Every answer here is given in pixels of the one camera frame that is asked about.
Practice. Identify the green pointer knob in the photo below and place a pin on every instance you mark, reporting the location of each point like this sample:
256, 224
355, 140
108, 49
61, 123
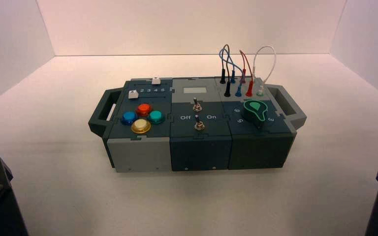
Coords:
252, 112

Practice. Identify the small grey display panel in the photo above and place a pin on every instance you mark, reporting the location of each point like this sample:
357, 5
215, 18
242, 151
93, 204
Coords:
195, 90

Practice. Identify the teal round push button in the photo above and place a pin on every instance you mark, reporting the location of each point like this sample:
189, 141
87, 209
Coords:
156, 116

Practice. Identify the dark teal grey control box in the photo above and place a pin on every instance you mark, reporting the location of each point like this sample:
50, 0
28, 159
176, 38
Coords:
202, 150

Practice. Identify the red round push button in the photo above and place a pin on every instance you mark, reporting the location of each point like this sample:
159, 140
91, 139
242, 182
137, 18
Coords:
144, 109

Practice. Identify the yellow round push button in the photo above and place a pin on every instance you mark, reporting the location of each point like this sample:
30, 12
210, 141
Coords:
141, 125

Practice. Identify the white slider cap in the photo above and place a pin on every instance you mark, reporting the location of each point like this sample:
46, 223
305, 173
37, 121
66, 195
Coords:
133, 94
156, 81

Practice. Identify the blue round push button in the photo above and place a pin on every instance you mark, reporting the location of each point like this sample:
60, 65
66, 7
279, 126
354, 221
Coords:
129, 116

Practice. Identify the small metal toggle switch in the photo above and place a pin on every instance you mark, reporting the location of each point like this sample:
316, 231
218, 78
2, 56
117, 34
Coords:
199, 125
196, 106

